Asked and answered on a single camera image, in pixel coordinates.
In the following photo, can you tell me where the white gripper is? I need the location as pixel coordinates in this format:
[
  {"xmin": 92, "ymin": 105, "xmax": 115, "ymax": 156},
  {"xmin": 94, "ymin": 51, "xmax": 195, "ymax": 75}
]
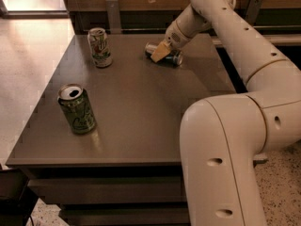
[{"xmin": 150, "ymin": 22, "xmax": 191, "ymax": 62}]

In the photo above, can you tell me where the blue silver redbull can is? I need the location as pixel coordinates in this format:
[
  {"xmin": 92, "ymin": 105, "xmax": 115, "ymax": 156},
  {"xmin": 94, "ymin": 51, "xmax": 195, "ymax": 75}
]
[{"xmin": 144, "ymin": 42, "xmax": 183, "ymax": 67}]

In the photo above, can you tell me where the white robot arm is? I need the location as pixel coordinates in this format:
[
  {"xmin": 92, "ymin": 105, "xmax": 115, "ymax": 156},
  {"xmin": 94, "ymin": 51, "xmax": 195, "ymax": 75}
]
[{"xmin": 151, "ymin": 0, "xmax": 301, "ymax": 226}]

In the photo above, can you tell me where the white 7up can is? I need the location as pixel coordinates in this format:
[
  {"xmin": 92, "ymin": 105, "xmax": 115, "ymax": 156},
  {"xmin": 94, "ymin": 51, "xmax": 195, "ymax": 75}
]
[{"xmin": 87, "ymin": 27, "xmax": 113, "ymax": 68}]

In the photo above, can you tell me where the green soda can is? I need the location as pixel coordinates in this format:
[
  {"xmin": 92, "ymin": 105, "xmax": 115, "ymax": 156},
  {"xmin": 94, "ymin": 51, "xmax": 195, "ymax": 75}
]
[{"xmin": 57, "ymin": 84, "xmax": 96, "ymax": 135}]

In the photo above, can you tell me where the grey drawer cabinet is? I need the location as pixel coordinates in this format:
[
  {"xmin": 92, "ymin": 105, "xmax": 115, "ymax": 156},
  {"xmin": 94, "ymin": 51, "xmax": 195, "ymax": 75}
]
[{"xmin": 8, "ymin": 34, "xmax": 239, "ymax": 214}]

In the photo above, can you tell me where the upper grey drawer front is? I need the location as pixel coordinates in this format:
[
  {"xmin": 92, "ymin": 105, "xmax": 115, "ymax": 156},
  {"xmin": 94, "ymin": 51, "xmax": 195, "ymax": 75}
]
[{"xmin": 29, "ymin": 176, "xmax": 186, "ymax": 204}]

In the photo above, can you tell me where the grey drawer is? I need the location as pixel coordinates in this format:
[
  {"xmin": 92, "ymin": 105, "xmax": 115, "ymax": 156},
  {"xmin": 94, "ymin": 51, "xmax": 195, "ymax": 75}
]
[
  {"xmin": 29, "ymin": 176, "xmax": 186, "ymax": 204},
  {"xmin": 59, "ymin": 207, "xmax": 190, "ymax": 226}
]

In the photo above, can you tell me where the lower grey drawer front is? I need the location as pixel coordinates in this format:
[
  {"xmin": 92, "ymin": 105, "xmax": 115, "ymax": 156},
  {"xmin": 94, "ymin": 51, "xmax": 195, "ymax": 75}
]
[{"xmin": 59, "ymin": 207, "xmax": 190, "ymax": 226}]

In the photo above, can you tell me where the black object at floor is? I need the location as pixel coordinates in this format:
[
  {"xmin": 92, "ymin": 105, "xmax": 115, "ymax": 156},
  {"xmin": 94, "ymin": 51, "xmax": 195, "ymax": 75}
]
[{"xmin": 0, "ymin": 169, "xmax": 38, "ymax": 226}]

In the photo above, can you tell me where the left metal wall bracket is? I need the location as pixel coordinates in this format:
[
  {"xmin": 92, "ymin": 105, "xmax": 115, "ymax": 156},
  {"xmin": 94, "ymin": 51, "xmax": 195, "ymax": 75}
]
[{"xmin": 105, "ymin": 0, "xmax": 121, "ymax": 34}]

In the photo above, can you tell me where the metal wall bracket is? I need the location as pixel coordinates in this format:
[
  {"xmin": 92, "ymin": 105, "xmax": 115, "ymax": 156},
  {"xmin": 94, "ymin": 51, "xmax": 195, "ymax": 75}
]
[
  {"xmin": 245, "ymin": 0, "xmax": 263, "ymax": 25},
  {"xmin": 105, "ymin": 0, "xmax": 121, "ymax": 34}
]

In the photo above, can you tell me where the right metal wall bracket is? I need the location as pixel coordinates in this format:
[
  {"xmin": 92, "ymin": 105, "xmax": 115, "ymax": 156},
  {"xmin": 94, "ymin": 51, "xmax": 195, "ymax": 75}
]
[{"xmin": 245, "ymin": 0, "xmax": 263, "ymax": 25}]

